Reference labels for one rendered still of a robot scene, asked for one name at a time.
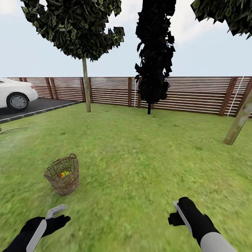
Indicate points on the easter egg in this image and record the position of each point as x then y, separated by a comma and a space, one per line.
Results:
64, 173

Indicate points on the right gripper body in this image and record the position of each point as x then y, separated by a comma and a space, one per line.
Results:
176, 219

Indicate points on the wicker basket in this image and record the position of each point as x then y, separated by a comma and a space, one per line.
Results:
61, 184

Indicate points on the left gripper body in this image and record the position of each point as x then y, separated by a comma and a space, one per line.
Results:
57, 223

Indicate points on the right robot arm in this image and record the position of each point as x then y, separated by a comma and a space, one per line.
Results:
200, 226

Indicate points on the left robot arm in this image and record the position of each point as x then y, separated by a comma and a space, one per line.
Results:
38, 227

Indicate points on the driveway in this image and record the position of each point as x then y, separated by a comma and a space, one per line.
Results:
35, 105

